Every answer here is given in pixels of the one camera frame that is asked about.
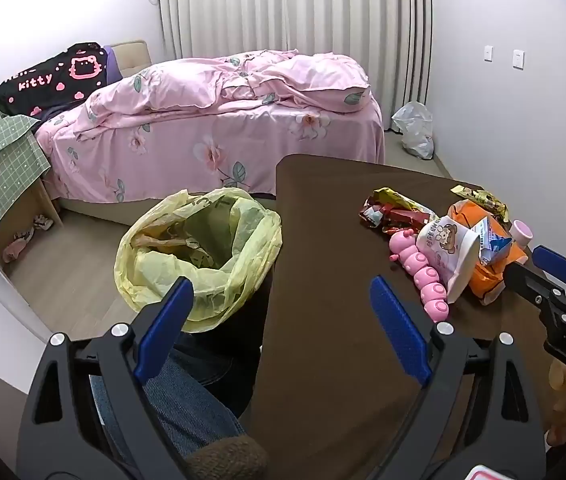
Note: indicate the brown knit sweater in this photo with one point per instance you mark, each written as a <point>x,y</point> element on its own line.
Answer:
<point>228,457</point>

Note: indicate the wooden nightstand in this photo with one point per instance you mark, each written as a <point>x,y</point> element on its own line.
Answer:
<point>28,205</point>

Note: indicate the beige headboard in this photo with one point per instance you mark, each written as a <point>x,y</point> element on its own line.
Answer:
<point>130,57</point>

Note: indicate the white mouse print packet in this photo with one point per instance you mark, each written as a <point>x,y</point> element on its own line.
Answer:
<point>445,250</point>

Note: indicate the white plastic bag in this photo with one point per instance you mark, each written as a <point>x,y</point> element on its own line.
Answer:
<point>415,130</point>

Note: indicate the purple pillow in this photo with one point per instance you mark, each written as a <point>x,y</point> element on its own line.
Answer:
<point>112,65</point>

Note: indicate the pink slipper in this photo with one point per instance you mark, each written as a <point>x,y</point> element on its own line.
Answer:
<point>15,247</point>
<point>42,221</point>

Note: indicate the orange snack packet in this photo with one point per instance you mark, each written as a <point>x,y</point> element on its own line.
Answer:
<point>485,280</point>

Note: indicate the bed with pink floral sheet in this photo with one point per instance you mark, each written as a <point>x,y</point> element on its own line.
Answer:
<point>188,160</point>

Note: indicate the white wall switch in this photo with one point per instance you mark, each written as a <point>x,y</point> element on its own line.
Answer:
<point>518,58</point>
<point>487,53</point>

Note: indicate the yellow snack packet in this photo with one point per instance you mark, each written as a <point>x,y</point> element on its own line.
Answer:
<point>393,195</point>

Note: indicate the person's leg in jeans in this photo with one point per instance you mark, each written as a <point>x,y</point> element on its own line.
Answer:
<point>188,410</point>

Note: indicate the person's right hand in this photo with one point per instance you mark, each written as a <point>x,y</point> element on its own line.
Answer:
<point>560,400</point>

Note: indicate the pink floral duvet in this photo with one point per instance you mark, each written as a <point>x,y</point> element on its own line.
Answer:
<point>243,80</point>

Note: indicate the pink caterpillar toy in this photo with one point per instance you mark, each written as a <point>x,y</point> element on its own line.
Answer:
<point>425,275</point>

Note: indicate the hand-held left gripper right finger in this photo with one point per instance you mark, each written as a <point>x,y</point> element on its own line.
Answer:
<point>398,330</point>

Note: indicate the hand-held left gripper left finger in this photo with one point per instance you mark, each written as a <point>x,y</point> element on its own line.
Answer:
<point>163,325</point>

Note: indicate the black Hello Kitty pillow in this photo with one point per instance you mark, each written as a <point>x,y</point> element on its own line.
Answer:
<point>53,80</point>

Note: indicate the red snack wrapper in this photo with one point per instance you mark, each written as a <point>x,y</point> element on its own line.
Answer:
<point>398,219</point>

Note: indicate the cream pleated curtain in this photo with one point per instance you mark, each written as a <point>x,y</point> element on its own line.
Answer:
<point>263,5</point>

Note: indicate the pink small cup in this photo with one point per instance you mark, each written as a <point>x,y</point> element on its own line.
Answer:
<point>522,232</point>

